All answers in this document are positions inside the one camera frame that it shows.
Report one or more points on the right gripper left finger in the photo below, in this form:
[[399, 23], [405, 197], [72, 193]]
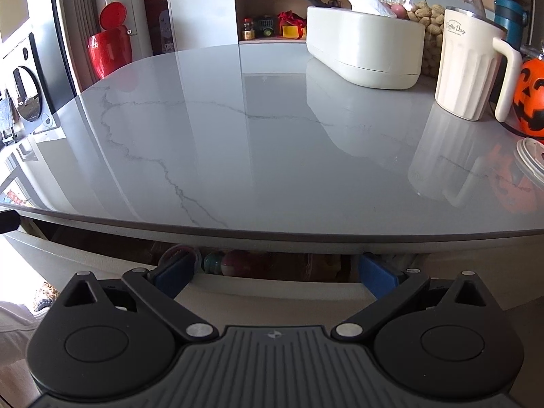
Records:
[[157, 289]]

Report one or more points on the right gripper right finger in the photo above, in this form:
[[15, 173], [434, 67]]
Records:
[[396, 292]]

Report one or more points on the teal toy ball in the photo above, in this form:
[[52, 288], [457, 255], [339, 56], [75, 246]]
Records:
[[212, 263]]

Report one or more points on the pink toy ball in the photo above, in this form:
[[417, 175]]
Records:
[[236, 263]]

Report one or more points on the white round lid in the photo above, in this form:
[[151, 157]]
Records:
[[529, 153]]

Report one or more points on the orange pumpkin bucket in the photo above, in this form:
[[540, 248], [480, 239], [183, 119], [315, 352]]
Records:
[[528, 97]]

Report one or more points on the cream ribbed pitcher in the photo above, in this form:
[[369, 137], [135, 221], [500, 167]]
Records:
[[472, 50]]

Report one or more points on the white tissue box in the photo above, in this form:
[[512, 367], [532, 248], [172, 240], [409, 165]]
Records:
[[367, 50]]

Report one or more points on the small spice jar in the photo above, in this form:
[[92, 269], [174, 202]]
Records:
[[248, 32]]

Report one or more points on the red gift box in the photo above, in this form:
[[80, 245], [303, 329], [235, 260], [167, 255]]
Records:
[[291, 26]]

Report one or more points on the teal thermos bottle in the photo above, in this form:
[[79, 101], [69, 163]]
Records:
[[513, 17]]

